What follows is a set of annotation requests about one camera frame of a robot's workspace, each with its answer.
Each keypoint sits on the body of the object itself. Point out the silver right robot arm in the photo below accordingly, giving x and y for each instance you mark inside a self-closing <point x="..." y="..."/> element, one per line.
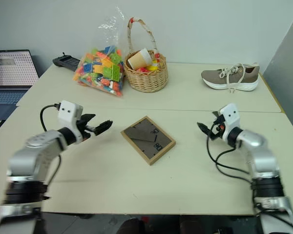
<point x="258" y="151"/>

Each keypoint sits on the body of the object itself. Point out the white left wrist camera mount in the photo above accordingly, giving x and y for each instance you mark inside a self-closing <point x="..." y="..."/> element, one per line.
<point x="68" y="113"/>

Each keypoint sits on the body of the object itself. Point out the black handheld controller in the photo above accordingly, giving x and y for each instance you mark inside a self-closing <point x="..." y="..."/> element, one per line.
<point x="66" y="62"/>

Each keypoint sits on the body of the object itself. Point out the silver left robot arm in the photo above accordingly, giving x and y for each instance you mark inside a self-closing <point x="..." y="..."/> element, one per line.
<point x="34" y="156"/>

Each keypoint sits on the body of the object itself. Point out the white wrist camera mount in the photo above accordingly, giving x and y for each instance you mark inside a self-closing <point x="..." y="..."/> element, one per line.
<point x="68" y="113"/>
<point x="230" y="117"/>

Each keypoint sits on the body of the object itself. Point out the blue laptop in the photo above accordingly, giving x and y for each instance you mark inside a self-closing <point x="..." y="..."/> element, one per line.
<point x="11" y="73"/>

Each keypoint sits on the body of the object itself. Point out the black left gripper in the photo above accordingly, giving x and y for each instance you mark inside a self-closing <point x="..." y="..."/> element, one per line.
<point x="84" y="130"/>

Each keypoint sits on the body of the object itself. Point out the orange red toy fruit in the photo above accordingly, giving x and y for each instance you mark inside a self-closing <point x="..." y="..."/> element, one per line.
<point x="157" y="56"/>

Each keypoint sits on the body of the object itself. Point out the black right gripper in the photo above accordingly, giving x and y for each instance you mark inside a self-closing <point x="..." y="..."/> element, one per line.
<point x="217" y="129"/>

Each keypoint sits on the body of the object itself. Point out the plastic bag of colourful blocks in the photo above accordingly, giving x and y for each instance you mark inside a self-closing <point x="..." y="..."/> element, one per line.
<point x="102" y="70"/>

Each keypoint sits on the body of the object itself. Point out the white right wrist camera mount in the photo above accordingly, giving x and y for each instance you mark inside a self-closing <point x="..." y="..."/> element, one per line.
<point x="230" y="117"/>

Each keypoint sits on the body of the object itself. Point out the yellow toy fruit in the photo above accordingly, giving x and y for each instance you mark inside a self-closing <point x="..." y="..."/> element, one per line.
<point x="152" y="67"/>

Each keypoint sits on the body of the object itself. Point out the taupe sneaker with white sole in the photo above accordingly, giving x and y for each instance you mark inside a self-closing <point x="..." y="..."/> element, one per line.
<point x="230" y="78"/>

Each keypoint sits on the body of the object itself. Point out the wooden picture frame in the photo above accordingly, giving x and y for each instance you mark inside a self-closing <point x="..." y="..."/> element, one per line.
<point x="147" y="140"/>

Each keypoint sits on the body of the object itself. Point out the brown and white paper cup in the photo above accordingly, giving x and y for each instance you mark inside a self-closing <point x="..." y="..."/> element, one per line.
<point x="139" y="58"/>

